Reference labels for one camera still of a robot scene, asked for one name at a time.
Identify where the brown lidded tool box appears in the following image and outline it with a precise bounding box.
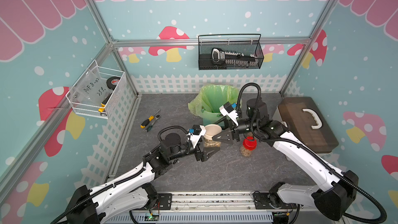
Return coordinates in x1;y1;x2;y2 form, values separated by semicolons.
273;97;339;156

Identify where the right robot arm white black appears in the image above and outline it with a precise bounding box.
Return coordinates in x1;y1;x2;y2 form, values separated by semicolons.
219;83;387;224

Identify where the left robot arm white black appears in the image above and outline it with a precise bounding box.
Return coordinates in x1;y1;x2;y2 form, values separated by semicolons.
52;124;221;224

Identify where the yellow black screwdriver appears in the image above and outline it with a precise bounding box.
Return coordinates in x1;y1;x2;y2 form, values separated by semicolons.
140;110;161;129

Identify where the peanut jar red lid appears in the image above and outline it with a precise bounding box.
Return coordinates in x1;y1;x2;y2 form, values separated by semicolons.
240;136;257;157

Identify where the green plastic bin liner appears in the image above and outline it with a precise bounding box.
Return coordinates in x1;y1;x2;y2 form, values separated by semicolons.
188;84;239;117

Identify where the clear wall bin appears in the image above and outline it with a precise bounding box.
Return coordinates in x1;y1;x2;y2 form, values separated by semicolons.
66;60;126;119

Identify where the socket wrench set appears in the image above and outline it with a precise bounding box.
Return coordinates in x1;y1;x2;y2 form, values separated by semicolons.
210;48;258;68

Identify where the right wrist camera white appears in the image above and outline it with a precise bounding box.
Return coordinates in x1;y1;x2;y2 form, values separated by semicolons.
219;102;239;126

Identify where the black wire mesh basket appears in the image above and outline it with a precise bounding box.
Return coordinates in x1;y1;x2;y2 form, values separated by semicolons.
198;34;264;70

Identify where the yellow utility knife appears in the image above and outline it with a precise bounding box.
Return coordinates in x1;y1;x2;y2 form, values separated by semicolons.
98;94;111;114

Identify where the peanut jar beige lid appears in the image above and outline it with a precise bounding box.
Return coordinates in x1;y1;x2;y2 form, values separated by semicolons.
203;137;221;148

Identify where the black tape roll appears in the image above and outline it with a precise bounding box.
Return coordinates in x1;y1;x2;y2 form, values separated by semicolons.
106;76;121;90

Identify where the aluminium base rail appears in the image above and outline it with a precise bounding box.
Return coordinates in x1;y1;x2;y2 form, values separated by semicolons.
102;189;336;224

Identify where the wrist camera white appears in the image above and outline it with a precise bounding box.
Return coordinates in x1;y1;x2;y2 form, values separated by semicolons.
188;124;206;148
219;102;239;126

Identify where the green trash bin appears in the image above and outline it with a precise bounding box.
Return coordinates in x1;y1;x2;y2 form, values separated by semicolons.
201;107;223;125

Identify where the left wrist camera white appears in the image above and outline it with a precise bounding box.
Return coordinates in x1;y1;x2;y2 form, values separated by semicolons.
188;124;206;148

